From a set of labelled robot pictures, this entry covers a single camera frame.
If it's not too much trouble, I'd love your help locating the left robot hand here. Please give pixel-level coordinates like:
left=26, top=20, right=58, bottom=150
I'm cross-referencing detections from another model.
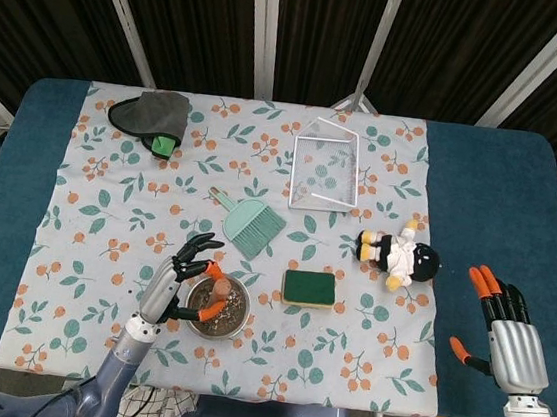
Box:
left=137, top=226, right=236, bottom=334

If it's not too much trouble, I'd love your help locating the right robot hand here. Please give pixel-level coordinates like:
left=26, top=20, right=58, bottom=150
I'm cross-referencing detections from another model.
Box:
left=443, top=262, right=557, bottom=399

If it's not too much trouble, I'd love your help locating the wooden rolling pin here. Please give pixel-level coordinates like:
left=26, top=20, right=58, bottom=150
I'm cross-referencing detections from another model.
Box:
left=209, top=278, right=234, bottom=315

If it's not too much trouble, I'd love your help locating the metal bowl with gravel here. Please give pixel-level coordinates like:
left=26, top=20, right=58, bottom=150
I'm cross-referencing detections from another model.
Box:
left=180, top=269, right=256, bottom=343

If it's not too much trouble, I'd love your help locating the teal hand brush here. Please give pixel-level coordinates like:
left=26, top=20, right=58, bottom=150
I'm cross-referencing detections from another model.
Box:
left=201, top=186, right=291, bottom=265

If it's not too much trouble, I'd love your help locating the checkered white cloth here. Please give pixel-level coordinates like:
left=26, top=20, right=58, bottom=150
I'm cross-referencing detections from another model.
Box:
left=118, top=382, right=201, bottom=417

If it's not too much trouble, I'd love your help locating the green cloth piece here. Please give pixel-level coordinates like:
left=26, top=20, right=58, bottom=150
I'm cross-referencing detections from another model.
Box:
left=149, top=134, right=177, bottom=160

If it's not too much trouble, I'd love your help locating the floral tablecloth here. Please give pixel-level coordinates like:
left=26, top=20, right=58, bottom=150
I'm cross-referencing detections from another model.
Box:
left=0, top=72, right=472, bottom=417

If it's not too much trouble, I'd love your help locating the green yellow sponge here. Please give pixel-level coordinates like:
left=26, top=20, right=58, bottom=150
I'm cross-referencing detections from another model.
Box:
left=279, top=267, right=339, bottom=312

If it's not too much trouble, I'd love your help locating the plush doll black hair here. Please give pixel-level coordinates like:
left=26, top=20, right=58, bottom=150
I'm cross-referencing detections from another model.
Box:
left=350, top=212, right=447, bottom=299

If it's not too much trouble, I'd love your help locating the blue table cover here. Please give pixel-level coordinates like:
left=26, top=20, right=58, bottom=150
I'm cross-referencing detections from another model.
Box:
left=0, top=69, right=557, bottom=417

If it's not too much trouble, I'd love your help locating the grey cloth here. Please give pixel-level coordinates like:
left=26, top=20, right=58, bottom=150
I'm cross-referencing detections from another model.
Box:
left=104, top=84, right=194, bottom=152

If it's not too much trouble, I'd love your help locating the white wire mesh basket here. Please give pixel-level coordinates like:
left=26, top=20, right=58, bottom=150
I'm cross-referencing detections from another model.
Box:
left=286, top=113, right=368, bottom=217

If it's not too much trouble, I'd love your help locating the white partition frame bar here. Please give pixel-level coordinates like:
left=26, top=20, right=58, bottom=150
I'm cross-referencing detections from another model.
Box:
left=474, top=0, right=557, bottom=137
left=76, top=0, right=166, bottom=89
left=239, top=0, right=285, bottom=102

